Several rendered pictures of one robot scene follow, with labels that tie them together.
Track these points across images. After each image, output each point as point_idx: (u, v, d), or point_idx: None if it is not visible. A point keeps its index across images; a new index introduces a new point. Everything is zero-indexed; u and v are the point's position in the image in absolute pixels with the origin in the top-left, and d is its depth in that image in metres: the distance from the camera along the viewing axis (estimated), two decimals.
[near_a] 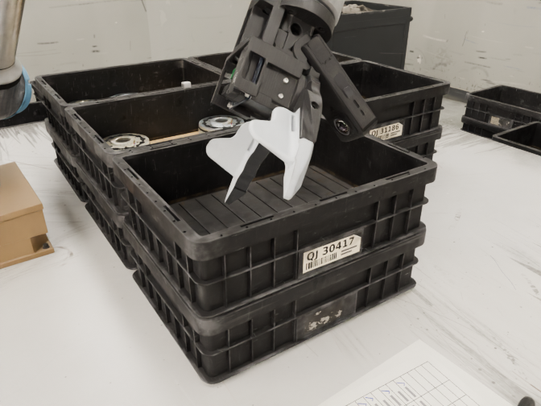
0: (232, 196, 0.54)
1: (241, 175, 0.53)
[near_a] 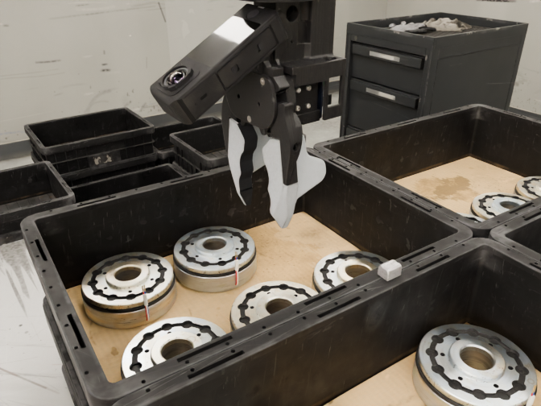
0: (280, 216, 0.47)
1: None
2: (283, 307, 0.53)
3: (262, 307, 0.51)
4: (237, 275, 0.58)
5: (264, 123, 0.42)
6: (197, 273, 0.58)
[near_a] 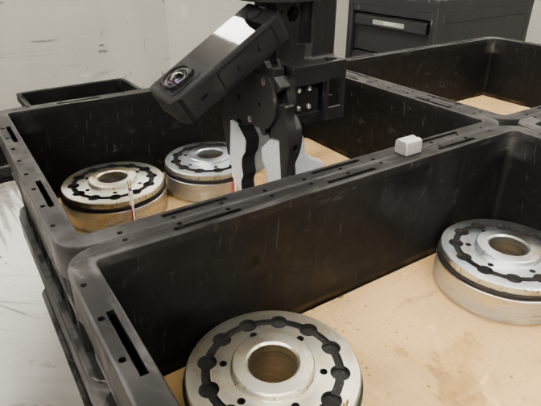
0: None
1: None
2: None
3: None
4: (235, 182, 0.52)
5: (265, 123, 0.42)
6: (190, 180, 0.52)
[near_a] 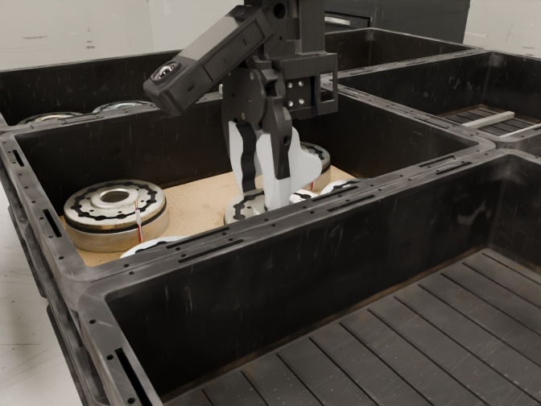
0: None
1: None
2: None
3: (259, 205, 0.45)
4: None
5: (256, 118, 0.42)
6: None
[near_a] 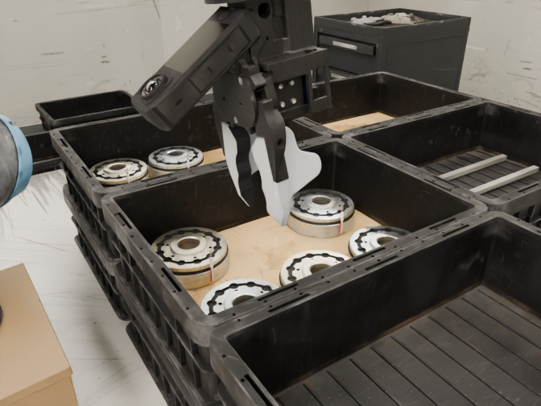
0: (279, 214, 0.46)
1: None
2: None
3: (307, 269, 0.60)
4: None
5: (248, 122, 0.42)
6: (163, 168, 0.89)
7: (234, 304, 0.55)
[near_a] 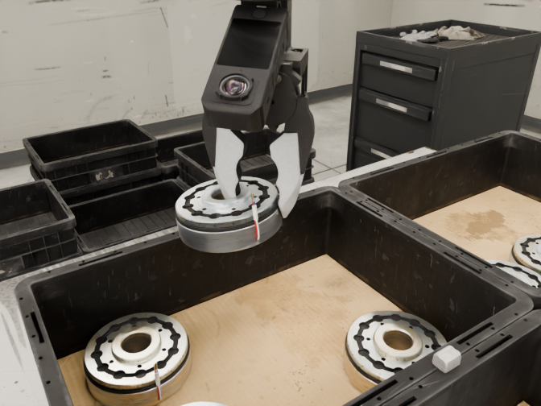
0: (280, 207, 0.48)
1: (279, 182, 0.47)
2: None
3: None
4: (258, 225, 0.45)
5: (280, 119, 0.43)
6: (205, 228, 0.45)
7: None
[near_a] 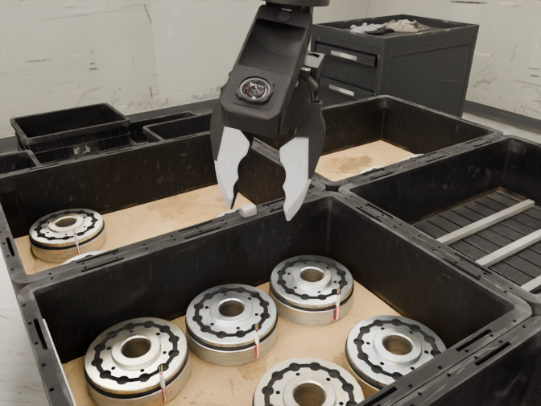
0: (285, 209, 0.48)
1: (286, 184, 0.47)
2: (314, 392, 0.46)
3: (289, 394, 0.44)
4: (258, 347, 0.52)
5: (292, 124, 0.42)
6: (212, 345, 0.51)
7: None
